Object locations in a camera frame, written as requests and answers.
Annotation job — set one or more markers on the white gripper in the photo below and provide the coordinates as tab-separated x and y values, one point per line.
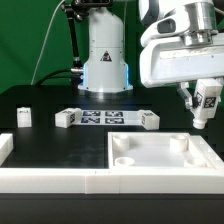
168	61

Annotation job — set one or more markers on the white square tabletop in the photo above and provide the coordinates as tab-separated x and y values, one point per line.
160	150

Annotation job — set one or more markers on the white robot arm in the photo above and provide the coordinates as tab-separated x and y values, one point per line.
105	72

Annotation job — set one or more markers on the white U-shaped obstacle fence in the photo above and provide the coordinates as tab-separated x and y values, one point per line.
107	181

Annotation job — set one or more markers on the sheet of fiducial markers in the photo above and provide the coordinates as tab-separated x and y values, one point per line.
109	117

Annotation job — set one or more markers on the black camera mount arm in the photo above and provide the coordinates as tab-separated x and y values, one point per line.
77	11

